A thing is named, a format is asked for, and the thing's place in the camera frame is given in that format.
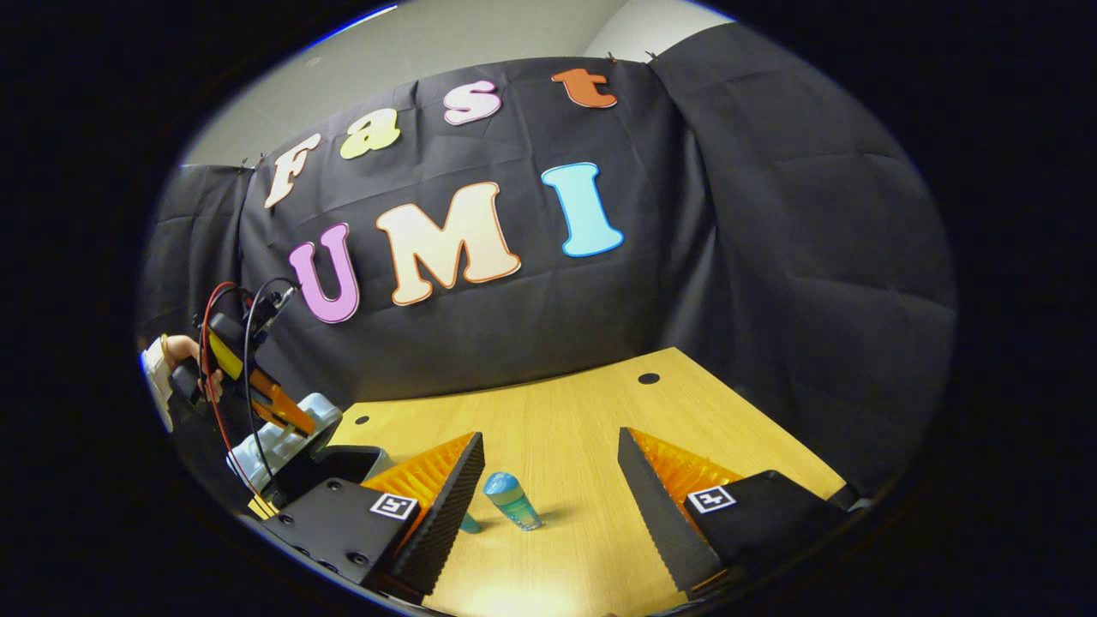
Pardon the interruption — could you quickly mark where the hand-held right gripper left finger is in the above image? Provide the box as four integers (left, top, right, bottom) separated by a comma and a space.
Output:
255, 432, 486, 599

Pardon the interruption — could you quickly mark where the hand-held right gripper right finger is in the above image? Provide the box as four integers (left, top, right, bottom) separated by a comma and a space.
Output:
615, 427, 860, 597

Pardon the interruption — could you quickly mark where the pale blue small suitcase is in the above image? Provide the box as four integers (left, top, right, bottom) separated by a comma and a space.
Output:
226, 392, 395, 508

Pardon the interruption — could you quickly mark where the clear blue bottle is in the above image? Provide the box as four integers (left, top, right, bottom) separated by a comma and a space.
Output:
483, 471, 543, 532

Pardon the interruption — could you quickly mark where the black backdrop cloth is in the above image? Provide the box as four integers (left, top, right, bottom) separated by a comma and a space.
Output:
137, 24, 956, 498

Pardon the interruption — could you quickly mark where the black cable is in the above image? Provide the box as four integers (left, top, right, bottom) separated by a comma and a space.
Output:
243, 276, 297, 494

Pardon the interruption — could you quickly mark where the red cable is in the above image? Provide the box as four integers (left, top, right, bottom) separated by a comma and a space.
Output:
198, 281, 260, 500

